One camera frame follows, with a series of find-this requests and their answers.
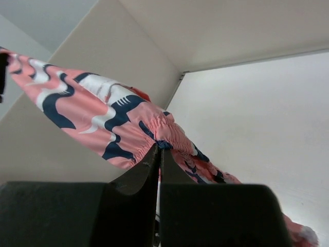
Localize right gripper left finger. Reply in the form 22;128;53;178
1;145;161;246

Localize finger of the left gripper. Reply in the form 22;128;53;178
0;54;9;103

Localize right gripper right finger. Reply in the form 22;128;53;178
160;150;293;246

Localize pink shark print shorts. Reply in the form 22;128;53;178
1;49;318;246

